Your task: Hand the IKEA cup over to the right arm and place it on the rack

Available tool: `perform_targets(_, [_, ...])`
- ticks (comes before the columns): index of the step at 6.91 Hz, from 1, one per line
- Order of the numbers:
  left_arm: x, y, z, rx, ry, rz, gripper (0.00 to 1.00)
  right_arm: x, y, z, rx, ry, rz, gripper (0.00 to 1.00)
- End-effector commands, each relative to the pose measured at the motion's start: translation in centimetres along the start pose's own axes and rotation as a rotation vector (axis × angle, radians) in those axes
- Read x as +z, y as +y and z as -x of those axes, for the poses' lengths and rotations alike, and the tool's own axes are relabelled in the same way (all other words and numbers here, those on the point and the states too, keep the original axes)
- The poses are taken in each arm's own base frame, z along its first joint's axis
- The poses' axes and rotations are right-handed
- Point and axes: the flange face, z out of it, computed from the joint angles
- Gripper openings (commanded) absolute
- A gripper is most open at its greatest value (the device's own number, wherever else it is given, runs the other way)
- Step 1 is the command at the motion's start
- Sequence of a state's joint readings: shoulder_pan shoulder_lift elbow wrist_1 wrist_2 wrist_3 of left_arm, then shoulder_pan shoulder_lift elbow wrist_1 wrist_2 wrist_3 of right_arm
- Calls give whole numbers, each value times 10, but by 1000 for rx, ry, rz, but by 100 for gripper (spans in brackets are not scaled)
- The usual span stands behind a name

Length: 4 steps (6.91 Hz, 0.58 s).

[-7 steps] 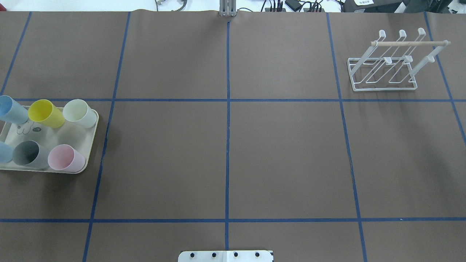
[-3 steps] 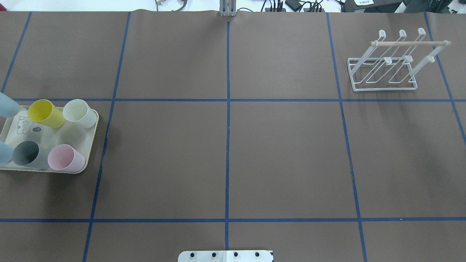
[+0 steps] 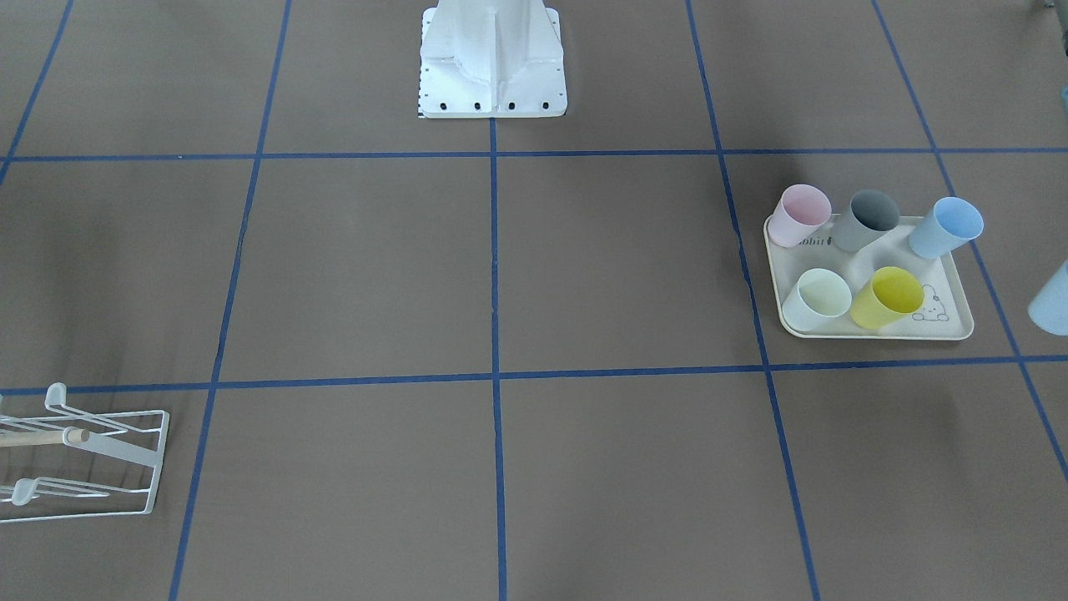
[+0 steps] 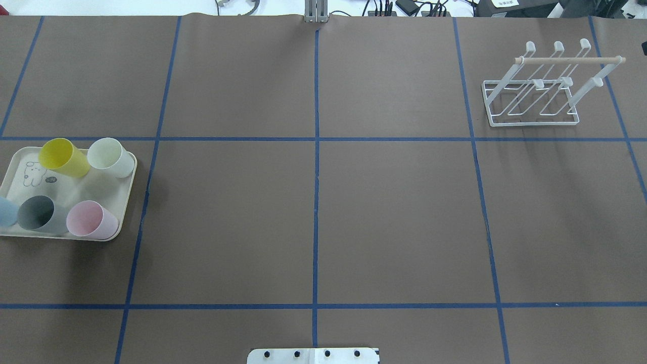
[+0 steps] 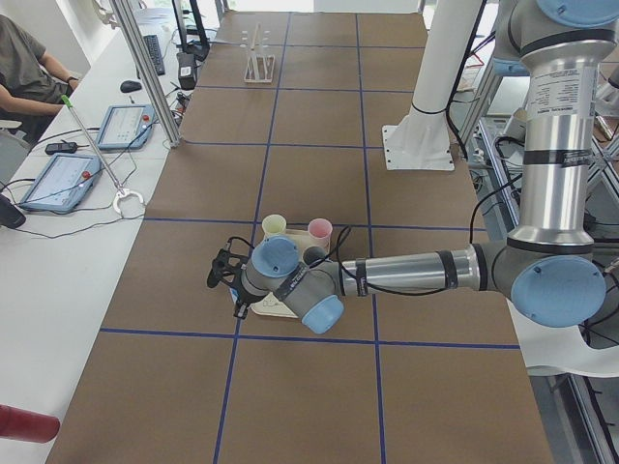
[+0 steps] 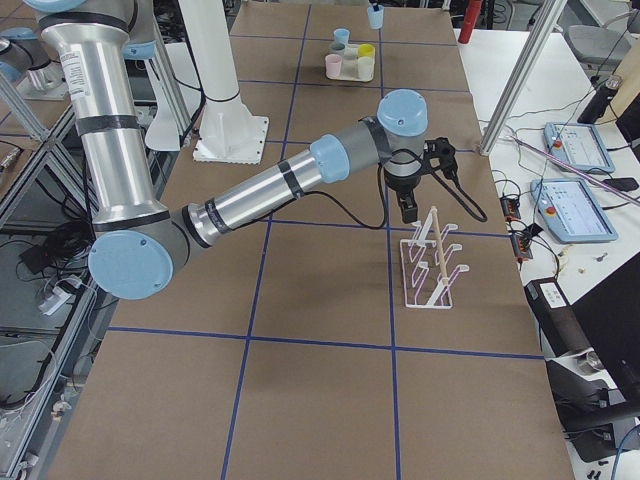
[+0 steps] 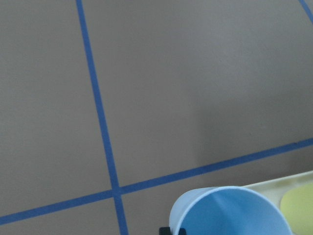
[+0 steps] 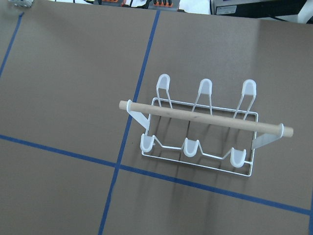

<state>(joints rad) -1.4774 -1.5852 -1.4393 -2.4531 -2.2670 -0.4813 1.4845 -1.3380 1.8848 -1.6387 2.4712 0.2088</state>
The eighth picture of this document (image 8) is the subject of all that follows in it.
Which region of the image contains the orange black USB hub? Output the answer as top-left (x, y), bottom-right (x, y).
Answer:
top-left (149, 0), bottom-right (173, 8)

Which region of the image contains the black mini computer box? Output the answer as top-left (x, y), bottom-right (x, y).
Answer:
top-left (211, 0), bottom-right (313, 24)

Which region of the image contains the white wire cup rack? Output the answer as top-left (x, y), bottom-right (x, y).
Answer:
top-left (119, 78), bottom-right (293, 177)

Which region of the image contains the grey aluminium frame post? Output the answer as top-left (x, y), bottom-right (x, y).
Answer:
top-left (8, 0), bottom-right (34, 7)

